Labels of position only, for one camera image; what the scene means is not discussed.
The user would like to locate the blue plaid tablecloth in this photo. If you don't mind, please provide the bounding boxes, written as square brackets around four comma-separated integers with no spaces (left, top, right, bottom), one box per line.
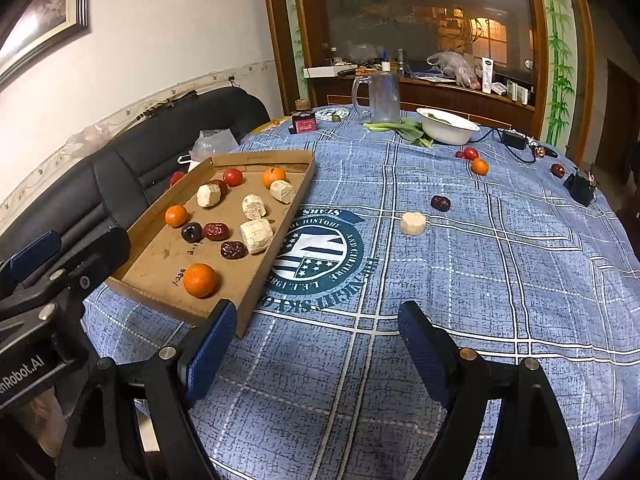
[82,107,640,480]

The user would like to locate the dark jar with red label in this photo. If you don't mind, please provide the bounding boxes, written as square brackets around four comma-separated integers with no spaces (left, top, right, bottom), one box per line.
[291,110,317,135]

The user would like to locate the green leafy vegetables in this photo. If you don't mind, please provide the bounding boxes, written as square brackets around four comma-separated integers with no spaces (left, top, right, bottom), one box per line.
[363,117,434,149]

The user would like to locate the large orange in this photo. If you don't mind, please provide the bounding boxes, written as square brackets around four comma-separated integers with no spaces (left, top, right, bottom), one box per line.
[182,263,219,299]

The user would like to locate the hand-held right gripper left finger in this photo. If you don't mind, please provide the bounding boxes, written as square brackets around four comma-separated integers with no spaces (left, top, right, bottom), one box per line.
[55,299,238,480]

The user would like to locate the white flat box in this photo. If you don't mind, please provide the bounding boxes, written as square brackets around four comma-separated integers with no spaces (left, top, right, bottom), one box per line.
[303,65,359,80]

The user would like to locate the black clip device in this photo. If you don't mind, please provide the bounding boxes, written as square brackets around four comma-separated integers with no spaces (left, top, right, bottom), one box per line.
[563,168,597,207]

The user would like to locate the translucent plastic bag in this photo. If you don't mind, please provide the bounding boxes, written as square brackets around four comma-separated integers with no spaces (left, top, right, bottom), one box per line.
[426,51,477,89]

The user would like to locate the black leather sofa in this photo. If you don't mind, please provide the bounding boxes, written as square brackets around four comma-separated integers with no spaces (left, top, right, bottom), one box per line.
[0,86,272,263]

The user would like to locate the cardboard tray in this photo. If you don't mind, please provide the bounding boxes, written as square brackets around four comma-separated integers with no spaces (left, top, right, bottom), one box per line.
[106,150,317,339]

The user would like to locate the clear plastic bag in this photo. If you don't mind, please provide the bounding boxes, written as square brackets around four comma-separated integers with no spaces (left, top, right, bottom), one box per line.
[191,129,239,162]

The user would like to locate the glass mug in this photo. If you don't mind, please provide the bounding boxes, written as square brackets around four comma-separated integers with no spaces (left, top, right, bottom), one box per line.
[351,71,402,125]

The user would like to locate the black cable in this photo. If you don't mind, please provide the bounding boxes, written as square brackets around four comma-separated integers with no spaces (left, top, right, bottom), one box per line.
[467,127,538,165]

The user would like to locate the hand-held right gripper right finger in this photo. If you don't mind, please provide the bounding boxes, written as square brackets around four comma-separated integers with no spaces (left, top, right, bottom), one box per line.
[397,300,581,480]

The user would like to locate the framed picture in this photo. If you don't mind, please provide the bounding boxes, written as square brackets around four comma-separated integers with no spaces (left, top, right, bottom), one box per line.
[0,0,94,89]

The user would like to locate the white bowl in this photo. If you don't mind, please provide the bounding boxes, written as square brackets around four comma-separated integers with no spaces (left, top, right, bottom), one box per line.
[416,107,481,145]

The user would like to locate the wooden glass cabinet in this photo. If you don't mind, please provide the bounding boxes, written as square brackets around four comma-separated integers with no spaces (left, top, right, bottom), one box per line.
[260,0,597,147]

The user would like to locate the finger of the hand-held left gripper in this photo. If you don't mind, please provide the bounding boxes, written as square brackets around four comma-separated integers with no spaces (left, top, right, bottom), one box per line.
[0,230,63,293]
[50,227,132,306]

